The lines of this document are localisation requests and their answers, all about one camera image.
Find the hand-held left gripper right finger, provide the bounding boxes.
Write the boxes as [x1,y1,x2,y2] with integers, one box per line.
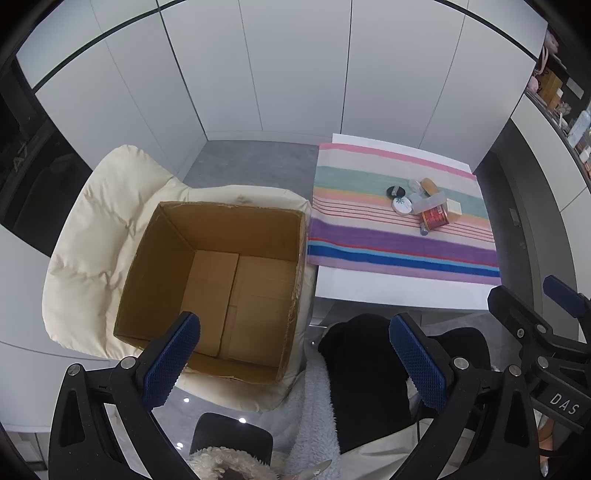
[389,312,543,480]

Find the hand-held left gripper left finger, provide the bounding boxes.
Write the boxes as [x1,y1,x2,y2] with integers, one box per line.
[48,311,201,480]

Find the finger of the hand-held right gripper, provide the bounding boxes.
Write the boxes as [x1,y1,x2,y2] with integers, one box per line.
[543,275,591,344]
[488,286,561,370]

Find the brown cardboard box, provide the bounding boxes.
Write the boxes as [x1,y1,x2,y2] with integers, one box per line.
[113,200,308,386]

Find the red round tin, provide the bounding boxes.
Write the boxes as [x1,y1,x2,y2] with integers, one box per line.
[421,208,450,230]

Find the person's right hand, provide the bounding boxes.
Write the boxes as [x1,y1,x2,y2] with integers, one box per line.
[536,413,566,478]

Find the person's black pants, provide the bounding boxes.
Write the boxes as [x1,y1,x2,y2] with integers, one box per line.
[318,314,492,453]

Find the black chair seat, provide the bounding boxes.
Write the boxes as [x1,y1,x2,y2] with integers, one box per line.
[190,412,274,464]

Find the beige coat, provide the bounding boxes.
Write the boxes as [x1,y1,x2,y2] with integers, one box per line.
[339,413,419,480]

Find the cream fur trim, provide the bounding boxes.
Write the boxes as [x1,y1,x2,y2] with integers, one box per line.
[188,445,278,480]

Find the light grey fleece jacket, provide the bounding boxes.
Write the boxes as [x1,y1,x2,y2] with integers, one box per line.
[281,355,343,480]

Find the striped cloth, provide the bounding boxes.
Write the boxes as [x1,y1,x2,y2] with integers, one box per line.
[306,142,502,286]

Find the cream padded chair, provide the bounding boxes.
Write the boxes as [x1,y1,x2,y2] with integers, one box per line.
[41,144,319,411]

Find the white bottle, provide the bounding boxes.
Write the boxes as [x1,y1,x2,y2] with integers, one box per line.
[568,111,591,149]

